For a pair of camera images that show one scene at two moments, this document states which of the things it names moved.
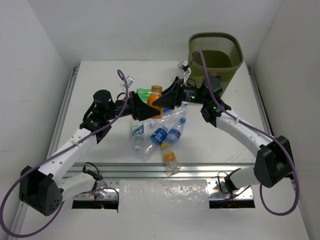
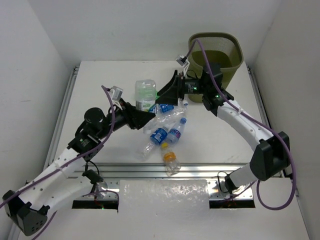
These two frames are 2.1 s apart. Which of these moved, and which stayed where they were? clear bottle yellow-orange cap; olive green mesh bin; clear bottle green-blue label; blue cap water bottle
Moved: clear bottle green-blue label
Stayed: olive green mesh bin; clear bottle yellow-orange cap; blue cap water bottle
